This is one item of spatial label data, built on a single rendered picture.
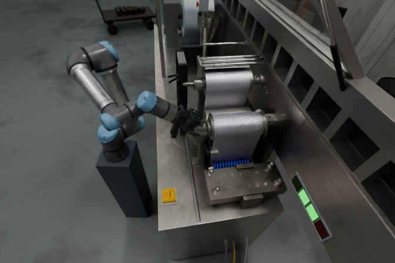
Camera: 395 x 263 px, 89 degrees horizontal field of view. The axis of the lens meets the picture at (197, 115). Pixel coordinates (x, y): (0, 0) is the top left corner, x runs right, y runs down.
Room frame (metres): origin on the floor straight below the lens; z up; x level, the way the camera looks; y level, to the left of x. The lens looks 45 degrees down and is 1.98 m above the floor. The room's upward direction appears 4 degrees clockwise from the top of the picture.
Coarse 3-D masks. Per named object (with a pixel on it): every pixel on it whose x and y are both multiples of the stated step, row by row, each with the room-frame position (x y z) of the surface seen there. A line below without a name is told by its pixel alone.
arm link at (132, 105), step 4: (132, 100) 0.61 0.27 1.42; (136, 100) 0.61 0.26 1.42; (128, 104) 0.59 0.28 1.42; (132, 104) 0.59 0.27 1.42; (136, 104) 0.59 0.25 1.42; (132, 108) 0.57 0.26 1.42; (136, 108) 0.58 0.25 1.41; (132, 112) 0.56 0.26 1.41; (136, 112) 0.57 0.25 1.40; (140, 112) 0.58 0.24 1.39; (144, 112) 0.57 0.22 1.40; (136, 116) 0.57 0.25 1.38
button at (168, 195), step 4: (168, 188) 0.47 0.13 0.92; (172, 188) 0.47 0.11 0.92; (164, 192) 0.45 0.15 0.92; (168, 192) 0.45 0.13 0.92; (172, 192) 0.45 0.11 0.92; (164, 196) 0.43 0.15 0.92; (168, 196) 0.43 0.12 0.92; (172, 196) 0.43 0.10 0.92; (164, 200) 0.41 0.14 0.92; (168, 200) 0.41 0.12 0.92; (172, 200) 0.41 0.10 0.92
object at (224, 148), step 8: (216, 144) 0.59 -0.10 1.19; (224, 144) 0.60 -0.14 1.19; (232, 144) 0.61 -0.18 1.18; (240, 144) 0.61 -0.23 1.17; (248, 144) 0.62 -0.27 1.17; (256, 144) 0.63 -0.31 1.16; (224, 152) 0.60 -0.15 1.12; (232, 152) 0.61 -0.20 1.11; (240, 152) 0.62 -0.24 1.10; (248, 152) 0.63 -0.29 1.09; (216, 160) 0.59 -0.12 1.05; (224, 160) 0.60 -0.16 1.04; (232, 160) 0.61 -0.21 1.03
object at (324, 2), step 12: (312, 0) 0.50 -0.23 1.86; (324, 0) 0.46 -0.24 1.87; (276, 12) 1.05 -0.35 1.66; (324, 12) 0.47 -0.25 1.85; (336, 12) 0.49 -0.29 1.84; (288, 24) 0.93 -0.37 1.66; (324, 24) 0.51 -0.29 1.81; (336, 24) 0.49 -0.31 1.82; (336, 36) 0.50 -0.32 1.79; (348, 36) 0.50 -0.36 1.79; (336, 48) 0.48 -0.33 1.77; (348, 48) 0.51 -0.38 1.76; (336, 60) 0.48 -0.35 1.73; (348, 60) 0.51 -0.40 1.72; (336, 72) 0.50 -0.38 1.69; (348, 72) 0.54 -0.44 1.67; (360, 72) 0.53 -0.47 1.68
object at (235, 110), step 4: (228, 108) 0.82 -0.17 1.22; (232, 108) 0.82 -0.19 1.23; (236, 108) 0.82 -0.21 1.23; (240, 108) 0.82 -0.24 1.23; (244, 108) 0.82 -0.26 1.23; (248, 108) 0.82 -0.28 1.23; (204, 112) 0.81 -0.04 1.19; (208, 112) 0.77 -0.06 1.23; (212, 112) 0.77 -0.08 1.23; (216, 112) 0.77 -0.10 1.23; (220, 112) 0.77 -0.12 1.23; (224, 112) 0.78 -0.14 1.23; (228, 112) 0.78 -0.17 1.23; (232, 112) 0.78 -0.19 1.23; (236, 112) 0.78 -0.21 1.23; (240, 112) 0.79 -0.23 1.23; (204, 116) 0.81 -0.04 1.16; (204, 124) 0.78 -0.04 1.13
